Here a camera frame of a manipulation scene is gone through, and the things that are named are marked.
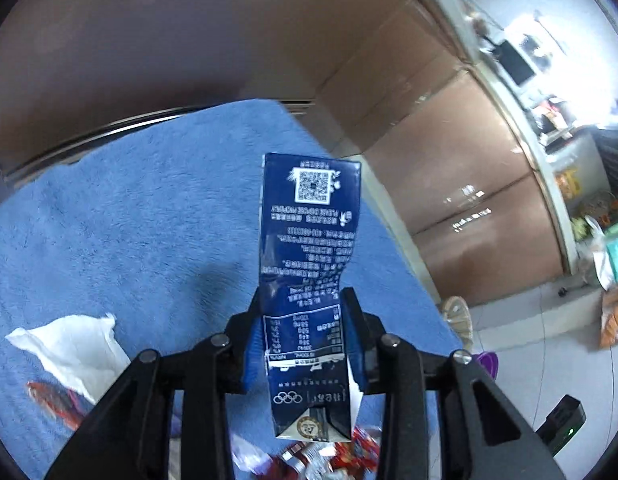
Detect white tissue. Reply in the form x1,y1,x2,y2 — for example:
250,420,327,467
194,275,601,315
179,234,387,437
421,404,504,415
6,313,131,405

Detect blue milk carton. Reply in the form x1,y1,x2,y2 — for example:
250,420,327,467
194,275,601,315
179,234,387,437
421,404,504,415
258,153,361,442

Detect beige trash bin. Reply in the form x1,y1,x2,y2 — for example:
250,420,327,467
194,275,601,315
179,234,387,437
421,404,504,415
438,296,474,351

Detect brown kitchen cabinets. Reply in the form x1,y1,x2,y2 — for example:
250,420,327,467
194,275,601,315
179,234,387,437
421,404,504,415
0,0,577,304

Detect clear wrapper red strip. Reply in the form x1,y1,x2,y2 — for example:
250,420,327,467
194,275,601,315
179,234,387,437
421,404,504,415
25,382,88,431

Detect purple plastic lid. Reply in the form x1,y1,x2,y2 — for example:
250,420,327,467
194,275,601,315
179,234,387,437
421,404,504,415
474,351,500,379

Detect red snack wrapper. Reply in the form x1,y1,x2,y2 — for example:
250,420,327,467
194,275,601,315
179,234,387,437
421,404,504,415
230,426,382,479

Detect white microwave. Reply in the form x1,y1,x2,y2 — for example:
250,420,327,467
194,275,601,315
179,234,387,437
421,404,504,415
491,11,566,87

